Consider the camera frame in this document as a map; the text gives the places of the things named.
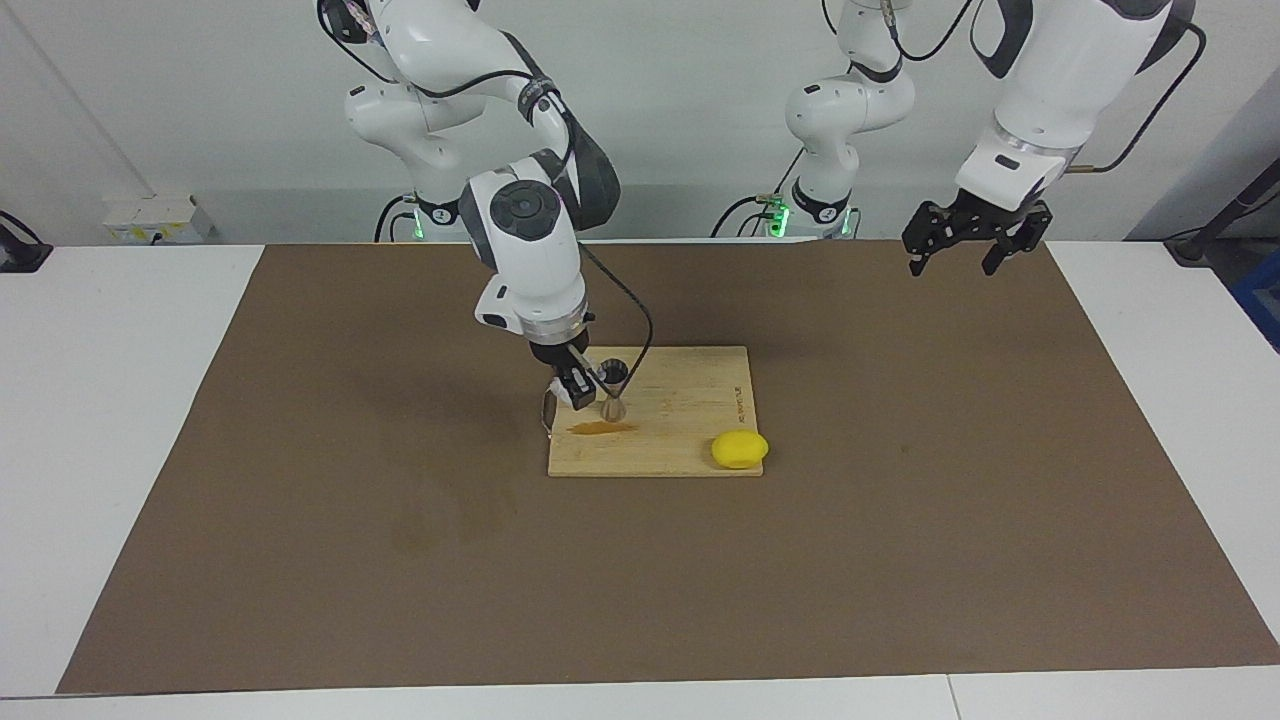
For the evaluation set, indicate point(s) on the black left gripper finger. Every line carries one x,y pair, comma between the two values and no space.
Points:
1010,245
925,235

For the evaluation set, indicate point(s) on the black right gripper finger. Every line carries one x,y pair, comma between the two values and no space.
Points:
580,390

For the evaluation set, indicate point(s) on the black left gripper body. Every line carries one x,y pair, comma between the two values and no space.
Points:
995,215

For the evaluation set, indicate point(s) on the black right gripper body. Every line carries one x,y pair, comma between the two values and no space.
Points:
555,355

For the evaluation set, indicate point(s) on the steel jigger cup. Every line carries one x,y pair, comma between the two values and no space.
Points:
613,400

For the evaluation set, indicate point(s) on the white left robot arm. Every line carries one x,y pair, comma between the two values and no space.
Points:
1060,70

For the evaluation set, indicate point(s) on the bamboo cutting board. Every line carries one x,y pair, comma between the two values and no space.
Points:
680,410

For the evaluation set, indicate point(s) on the yellow lemon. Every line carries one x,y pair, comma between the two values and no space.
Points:
739,449

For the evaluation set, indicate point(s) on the brown table mat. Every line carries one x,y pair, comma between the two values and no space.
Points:
640,580

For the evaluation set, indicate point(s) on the black stand pole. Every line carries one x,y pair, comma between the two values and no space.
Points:
1225,215

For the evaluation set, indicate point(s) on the blue crate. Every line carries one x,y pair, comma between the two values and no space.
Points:
1262,300

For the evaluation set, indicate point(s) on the white wall socket box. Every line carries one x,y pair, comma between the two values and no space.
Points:
155,220

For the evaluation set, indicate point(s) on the black clamp mount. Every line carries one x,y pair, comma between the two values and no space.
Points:
20,250

